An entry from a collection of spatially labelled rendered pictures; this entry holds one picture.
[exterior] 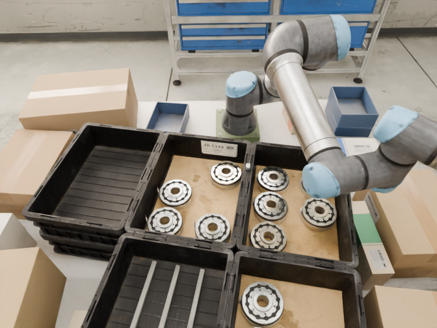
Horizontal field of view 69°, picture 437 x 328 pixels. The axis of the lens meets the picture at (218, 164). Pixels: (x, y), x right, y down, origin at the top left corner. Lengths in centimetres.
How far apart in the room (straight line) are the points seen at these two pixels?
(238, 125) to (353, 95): 57
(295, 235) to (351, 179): 36
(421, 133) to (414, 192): 53
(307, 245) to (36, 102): 115
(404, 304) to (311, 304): 21
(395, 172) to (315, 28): 41
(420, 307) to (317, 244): 27
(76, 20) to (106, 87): 257
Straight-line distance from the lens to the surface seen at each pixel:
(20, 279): 96
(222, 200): 103
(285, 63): 81
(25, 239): 120
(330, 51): 92
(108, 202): 109
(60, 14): 402
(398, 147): 68
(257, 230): 94
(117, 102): 135
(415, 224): 109
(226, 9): 273
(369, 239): 105
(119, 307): 92
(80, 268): 115
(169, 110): 155
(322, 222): 99
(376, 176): 71
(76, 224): 95
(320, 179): 65
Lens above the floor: 166
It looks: 48 degrees down
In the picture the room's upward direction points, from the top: 1 degrees counter-clockwise
